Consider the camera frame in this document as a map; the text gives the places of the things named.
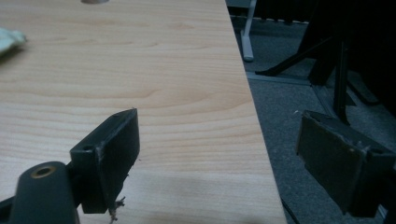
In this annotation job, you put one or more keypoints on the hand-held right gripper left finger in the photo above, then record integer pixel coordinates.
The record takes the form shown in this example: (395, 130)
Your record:
(116, 146)

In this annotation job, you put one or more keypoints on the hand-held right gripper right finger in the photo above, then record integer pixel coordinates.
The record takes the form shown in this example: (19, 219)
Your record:
(330, 158)

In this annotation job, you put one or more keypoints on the pale green sock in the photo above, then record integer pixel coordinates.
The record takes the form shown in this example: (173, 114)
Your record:
(9, 39)

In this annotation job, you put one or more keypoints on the black stand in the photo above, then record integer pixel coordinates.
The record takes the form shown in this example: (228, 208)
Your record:
(341, 77)

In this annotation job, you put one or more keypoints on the round grey table grommet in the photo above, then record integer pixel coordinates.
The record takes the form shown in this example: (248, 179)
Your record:
(94, 1)

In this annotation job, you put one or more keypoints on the white metal table frame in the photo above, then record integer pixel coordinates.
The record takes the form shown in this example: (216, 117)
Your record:
(248, 34)

